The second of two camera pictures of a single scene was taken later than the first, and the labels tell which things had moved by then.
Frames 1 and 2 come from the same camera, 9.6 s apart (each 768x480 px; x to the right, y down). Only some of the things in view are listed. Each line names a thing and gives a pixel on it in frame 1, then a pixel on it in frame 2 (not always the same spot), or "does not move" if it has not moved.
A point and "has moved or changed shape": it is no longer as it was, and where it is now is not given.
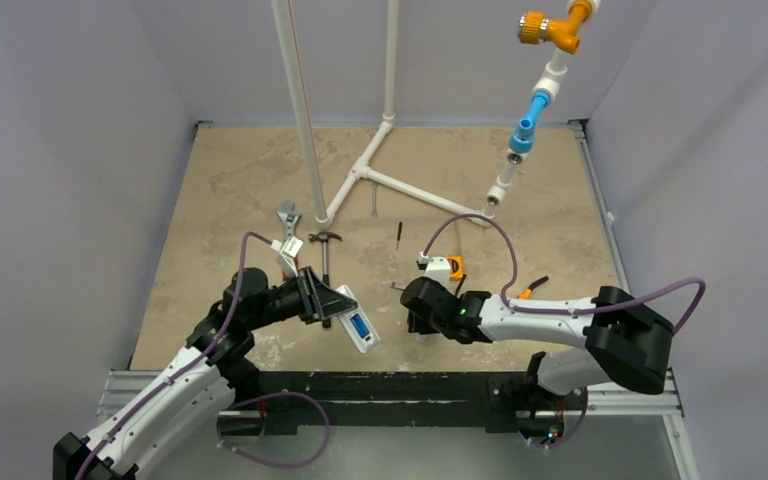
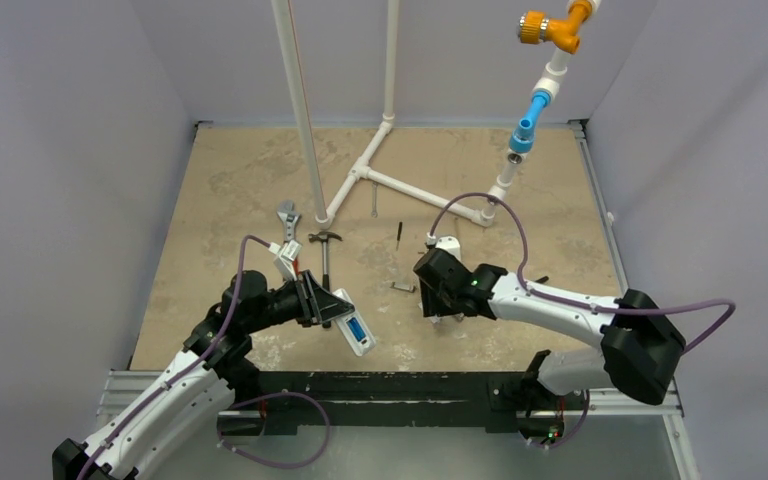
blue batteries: (362, 325) has moved or changed shape
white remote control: (357, 324) does not move
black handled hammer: (324, 238) does not move
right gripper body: (420, 307) to (434, 291)
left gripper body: (287, 300) does not move
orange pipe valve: (535, 27) does not move
